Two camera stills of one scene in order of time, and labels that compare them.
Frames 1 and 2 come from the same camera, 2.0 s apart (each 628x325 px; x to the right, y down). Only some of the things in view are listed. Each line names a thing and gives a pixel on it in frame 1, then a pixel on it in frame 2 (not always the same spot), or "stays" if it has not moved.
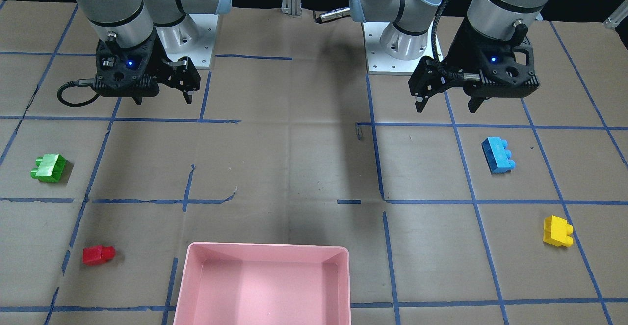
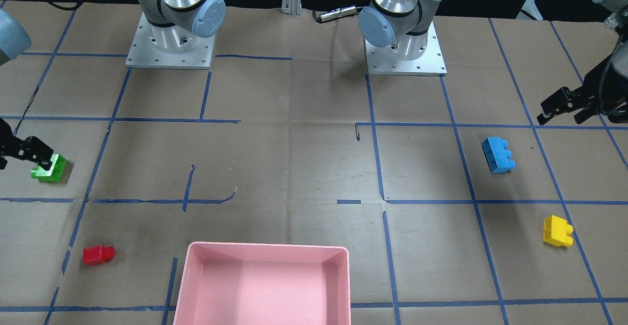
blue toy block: [496, 155] stays
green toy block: [50, 168] stays
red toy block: [96, 255] stays
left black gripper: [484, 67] → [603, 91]
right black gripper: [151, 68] → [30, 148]
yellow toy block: [557, 231] stays
